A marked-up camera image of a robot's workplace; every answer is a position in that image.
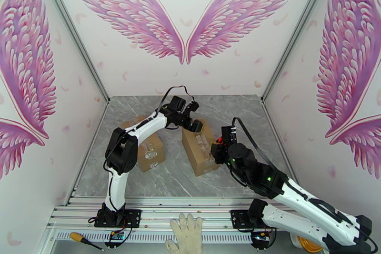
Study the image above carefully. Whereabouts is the taped brown cardboard box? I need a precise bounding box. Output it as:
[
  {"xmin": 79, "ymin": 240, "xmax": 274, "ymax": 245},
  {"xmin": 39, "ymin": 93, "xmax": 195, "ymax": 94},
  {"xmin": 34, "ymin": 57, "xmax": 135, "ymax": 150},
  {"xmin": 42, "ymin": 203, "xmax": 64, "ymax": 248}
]
[
  {"xmin": 181, "ymin": 118, "xmax": 221, "ymax": 177},
  {"xmin": 121, "ymin": 115, "xmax": 166, "ymax": 173}
]

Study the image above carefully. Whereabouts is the white knitted work glove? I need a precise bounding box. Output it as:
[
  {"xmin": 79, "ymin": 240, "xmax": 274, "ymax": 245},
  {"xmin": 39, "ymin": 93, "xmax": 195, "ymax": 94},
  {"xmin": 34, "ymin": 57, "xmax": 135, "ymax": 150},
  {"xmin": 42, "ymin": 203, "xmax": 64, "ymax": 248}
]
[{"xmin": 165, "ymin": 213, "xmax": 204, "ymax": 254}]

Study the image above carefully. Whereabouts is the white can yellow lid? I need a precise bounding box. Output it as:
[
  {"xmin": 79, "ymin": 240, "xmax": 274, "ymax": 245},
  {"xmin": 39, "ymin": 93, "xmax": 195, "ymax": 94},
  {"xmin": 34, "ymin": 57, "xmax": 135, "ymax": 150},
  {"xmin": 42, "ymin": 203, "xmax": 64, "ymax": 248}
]
[{"xmin": 290, "ymin": 234, "xmax": 323, "ymax": 254}]

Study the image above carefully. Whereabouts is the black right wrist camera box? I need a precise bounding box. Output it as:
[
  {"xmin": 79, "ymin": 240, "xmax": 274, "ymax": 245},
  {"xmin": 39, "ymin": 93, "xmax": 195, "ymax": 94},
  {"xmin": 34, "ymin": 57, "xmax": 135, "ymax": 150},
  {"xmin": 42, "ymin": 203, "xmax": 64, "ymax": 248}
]
[{"xmin": 221, "ymin": 126, "xmax": 237, "ymax": 145}]

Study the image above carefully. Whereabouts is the black left camera cable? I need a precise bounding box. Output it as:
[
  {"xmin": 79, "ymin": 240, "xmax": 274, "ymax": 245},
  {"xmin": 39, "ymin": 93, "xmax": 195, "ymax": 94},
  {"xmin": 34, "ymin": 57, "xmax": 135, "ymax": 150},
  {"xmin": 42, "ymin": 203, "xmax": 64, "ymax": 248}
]
[{"xmin": 154, "ymin": 84, "xmax": 196, "ymax": 120}]

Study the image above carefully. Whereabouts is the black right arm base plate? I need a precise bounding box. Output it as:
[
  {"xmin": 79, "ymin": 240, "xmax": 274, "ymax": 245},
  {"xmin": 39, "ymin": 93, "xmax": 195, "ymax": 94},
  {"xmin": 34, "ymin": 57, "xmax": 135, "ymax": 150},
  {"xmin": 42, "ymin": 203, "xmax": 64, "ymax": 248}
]
[{"xmin": 231, "ymin": 209, "xmax": 281, "ymax": 231}]

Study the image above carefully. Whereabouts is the aluminium rail frame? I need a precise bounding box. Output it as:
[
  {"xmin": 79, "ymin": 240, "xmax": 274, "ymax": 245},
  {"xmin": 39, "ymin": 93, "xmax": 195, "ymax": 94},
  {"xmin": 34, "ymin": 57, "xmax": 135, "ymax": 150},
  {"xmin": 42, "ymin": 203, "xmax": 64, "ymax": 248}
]
[{"xmin": 46, "ymin": 197, "xmax": 331, "ymax": 233}]

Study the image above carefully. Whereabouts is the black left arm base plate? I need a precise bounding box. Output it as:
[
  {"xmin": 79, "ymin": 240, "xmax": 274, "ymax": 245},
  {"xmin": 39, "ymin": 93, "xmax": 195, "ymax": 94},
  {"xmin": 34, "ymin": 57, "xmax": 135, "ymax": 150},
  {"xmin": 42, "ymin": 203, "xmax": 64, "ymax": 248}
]
[{"xmin": 94, "ymin": 209, "xmax": 142, "ymax": 228}]

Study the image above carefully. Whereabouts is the perforated white cable tray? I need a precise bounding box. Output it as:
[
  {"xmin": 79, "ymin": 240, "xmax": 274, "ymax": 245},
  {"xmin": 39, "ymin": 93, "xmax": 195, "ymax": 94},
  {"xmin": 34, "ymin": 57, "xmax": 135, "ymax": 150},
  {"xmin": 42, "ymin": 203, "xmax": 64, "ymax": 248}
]
[{"xmin": 55, "ymin": 231, "xmax": 254, "ymax": 241}]

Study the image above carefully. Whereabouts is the aluminium frame post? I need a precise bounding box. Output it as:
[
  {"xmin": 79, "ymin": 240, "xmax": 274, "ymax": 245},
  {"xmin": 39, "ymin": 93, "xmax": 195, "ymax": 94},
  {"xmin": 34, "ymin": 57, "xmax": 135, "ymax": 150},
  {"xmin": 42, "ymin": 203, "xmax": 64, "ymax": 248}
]
[
  {"xmin": 35, "ymin": 0, "xmax": 110, "ymax": 104},
  {"xmin": 261, "ymin": 0, "xmax": 341, "ymax": 104}
]

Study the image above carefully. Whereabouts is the yellow handled screwdriver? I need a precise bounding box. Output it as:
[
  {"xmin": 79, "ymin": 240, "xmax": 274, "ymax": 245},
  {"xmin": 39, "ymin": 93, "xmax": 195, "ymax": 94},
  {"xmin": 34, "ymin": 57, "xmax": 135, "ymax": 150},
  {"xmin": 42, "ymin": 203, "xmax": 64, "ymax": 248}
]
[{"xmin": 69, "ymin": 232, "xmax": 105, "ymax": 252}]

